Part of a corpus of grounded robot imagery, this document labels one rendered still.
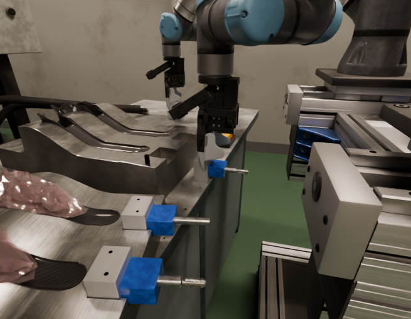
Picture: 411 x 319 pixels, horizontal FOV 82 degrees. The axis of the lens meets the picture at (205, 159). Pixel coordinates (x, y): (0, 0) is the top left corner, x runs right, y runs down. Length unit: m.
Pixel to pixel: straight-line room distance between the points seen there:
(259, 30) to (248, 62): 2.17
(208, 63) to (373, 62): 0.40
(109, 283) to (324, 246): 0.22
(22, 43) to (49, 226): 1.02
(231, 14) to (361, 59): 0.42
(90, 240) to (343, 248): 0.32
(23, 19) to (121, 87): 1.81
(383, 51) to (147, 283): 0.68
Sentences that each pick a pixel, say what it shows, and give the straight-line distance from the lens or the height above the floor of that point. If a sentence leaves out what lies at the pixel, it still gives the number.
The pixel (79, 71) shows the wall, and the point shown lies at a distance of 3.33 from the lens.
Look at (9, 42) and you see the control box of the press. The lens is 1.32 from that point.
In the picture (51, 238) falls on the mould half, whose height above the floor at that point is 0.86.
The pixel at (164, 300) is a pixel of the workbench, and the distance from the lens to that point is 0.66.
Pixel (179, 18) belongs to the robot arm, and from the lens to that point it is 0.87.
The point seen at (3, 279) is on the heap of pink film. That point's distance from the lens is 0.38.
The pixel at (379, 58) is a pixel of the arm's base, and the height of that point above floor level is 1.08.
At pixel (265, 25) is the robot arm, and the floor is 1.13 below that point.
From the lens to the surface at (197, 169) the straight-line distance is 0.58.
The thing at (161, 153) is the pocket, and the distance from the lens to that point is 0.58.
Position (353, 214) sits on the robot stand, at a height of 0.98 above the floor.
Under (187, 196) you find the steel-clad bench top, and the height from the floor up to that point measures 0.80.
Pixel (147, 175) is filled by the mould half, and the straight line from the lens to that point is 0.50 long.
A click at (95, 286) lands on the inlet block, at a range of 0.31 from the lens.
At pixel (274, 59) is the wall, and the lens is 2.55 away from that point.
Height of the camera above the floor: 1.11
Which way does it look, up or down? 26 degrees down
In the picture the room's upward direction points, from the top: straight up
